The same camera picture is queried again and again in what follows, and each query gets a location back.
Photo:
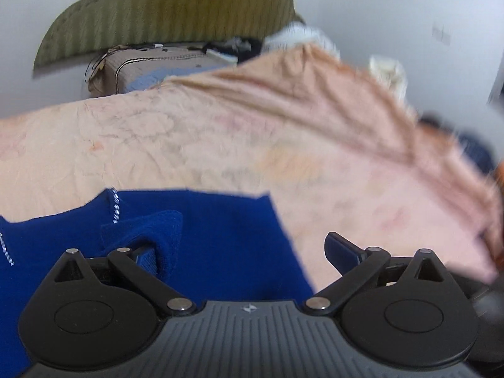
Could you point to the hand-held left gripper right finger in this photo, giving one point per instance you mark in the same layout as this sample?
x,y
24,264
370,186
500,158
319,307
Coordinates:
x,y
341,252

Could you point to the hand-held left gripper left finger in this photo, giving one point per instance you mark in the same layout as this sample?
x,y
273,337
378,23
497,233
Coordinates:
x,y
145,259

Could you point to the blue knitted garment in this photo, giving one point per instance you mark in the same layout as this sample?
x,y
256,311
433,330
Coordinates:
x,y
220,240

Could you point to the dark clothes pile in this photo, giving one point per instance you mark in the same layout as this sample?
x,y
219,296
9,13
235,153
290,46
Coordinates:
x,y
240,44

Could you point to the peach bed sheet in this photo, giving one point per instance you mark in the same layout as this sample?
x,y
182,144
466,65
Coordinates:
x,y
236,141

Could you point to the dark cloth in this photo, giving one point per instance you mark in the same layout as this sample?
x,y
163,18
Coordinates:
x,y
472,141

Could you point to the light blue cloth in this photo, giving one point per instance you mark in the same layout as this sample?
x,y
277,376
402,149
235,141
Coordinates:
x,y
157,78

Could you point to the cream crumpled cloth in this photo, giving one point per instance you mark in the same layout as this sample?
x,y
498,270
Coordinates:
x,y
390,74

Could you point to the white cloth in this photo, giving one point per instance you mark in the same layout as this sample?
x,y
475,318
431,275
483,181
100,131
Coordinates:
x,y
303,36

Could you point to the olive green headboard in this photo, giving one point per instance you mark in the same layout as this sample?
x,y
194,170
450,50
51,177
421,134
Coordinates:
x,y
169,12

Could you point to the white wall socket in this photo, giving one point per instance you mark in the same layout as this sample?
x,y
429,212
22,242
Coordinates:
x,y
441,34

